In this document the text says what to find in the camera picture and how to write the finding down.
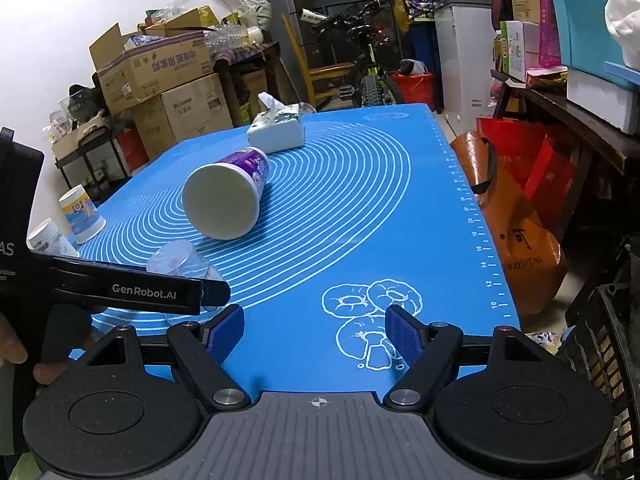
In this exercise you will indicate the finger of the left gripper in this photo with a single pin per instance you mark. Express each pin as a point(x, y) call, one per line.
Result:
point(93, 286)

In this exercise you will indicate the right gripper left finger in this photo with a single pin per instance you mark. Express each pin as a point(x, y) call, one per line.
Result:
point(200, 351)

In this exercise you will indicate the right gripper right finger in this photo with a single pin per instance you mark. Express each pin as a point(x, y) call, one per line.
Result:
point(430, 352)

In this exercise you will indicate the clear plastic cup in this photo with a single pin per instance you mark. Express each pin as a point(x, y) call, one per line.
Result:
point(180, 258)

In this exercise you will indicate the white grey paper cup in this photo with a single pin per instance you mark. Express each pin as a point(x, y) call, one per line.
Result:
point(49, 239)

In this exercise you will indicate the blue yellow paper cup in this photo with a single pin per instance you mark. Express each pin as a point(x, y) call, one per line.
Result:
point(81, 213)

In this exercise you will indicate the purple paper cup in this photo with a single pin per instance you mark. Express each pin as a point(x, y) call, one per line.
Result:
point(222, 200)

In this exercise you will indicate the person's left hand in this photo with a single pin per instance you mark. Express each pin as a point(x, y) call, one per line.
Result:
point(12, 351)

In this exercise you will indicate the black metal shelf rack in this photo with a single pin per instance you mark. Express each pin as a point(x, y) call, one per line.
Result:
point(102, 185)

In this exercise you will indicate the orange shopping bag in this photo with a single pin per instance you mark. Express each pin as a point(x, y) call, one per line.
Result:
point(531, 258)

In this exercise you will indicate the blue silicone baking mat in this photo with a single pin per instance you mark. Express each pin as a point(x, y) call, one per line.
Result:
point(373, 210)

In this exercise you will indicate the lower cardboard box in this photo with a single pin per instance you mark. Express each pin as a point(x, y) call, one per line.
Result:
point(186, 112)

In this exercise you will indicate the white patterned tissue box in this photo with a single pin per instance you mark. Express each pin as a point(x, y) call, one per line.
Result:
point(277, 128)

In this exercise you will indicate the upper cardboard box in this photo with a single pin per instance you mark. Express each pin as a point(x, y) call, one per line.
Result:
point(133, 68)

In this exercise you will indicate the black green bicycle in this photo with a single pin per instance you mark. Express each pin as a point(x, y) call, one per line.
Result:
point(371, 84)

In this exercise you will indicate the wooden chair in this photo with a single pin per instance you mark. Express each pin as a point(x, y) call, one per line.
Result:
point(312, 75)

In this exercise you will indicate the green white carton box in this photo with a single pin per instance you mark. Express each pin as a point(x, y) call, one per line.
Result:
point(519, 48)

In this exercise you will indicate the white chest freezer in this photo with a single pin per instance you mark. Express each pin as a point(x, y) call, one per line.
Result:
point(465, 41)

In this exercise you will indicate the teal plastic storage bin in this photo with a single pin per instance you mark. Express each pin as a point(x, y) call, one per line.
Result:
point(585, 43)

